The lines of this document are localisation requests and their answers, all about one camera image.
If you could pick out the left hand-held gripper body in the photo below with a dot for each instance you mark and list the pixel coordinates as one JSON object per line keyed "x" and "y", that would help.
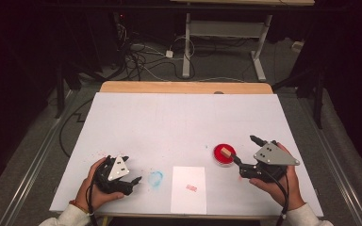
{"x": 118, "y": 169}

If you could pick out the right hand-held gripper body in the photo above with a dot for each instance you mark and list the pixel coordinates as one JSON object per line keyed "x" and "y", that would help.
{"x": 275, "y": 155}

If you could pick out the wooden table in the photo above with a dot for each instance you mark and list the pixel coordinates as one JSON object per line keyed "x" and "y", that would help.
{"x": 185, "y": 87}

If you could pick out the small wooden stamp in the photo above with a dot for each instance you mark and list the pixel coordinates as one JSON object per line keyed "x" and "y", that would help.
{"x": 225, "y": 152}

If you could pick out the black stand leg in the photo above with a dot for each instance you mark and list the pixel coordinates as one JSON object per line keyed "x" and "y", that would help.
{"x": 319, "y": 100}

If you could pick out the person's left hand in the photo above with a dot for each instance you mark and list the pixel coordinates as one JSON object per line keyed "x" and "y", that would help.
{"x": 91, "y": 196}

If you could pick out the person's right hand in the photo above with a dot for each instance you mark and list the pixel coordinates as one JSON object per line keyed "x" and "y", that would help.
{"x": 290, "y": 191}

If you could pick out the round red ink pad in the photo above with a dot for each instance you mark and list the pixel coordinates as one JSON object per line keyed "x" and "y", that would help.
{"x": 220, "y": 159}

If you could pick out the large white board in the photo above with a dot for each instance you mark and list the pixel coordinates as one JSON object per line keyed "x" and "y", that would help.
{"x": 169, "y": 125}

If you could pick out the white paper sheet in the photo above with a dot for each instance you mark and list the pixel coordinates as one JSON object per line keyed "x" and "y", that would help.
{"x": 188, "y": 201}

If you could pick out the small white box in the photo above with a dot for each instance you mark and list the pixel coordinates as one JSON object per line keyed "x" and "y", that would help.
{"x": 297, "y": 46}

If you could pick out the metal floor rail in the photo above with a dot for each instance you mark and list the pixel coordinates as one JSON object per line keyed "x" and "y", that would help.
{"x": 34, "y": 163}
{"x": 333, "y": 163}

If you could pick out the white-framed desk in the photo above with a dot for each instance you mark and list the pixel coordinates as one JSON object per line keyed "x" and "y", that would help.
{"x": 226, "y": 29}

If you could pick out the white power adapter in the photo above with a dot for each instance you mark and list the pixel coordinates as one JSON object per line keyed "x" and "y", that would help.
{"x": 169, "y": 54}

